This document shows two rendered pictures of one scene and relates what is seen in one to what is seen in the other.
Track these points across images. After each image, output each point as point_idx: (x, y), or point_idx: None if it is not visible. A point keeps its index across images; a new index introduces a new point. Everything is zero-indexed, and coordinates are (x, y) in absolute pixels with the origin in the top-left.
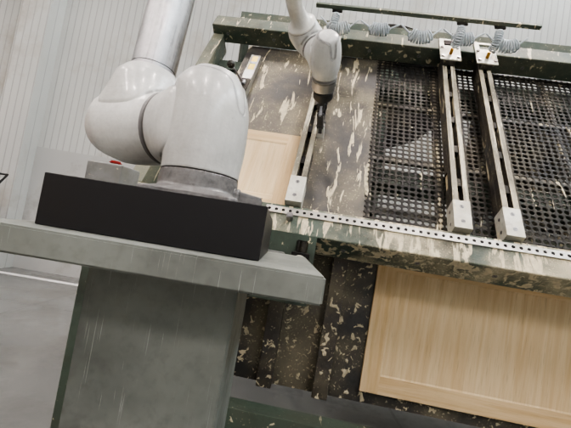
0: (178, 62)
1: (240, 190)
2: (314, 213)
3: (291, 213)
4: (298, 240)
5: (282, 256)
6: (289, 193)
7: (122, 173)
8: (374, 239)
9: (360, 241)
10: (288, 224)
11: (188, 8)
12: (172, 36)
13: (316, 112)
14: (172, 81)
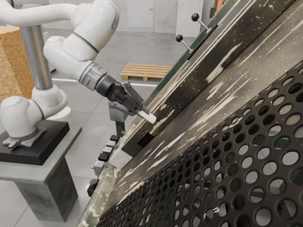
0: (39, 83)
1: (13, 140)
2: (104, 175)
3: (104, 163)
4: (92, 179)
5: (21, 169)
6: (115, 152)
7: (109, 104)
8: (76, 226)
9: (80, 217)
10: (107, 168)
11: (30, 63)
12: (32, 76)
13: (173, 88)
14: (33, 93)
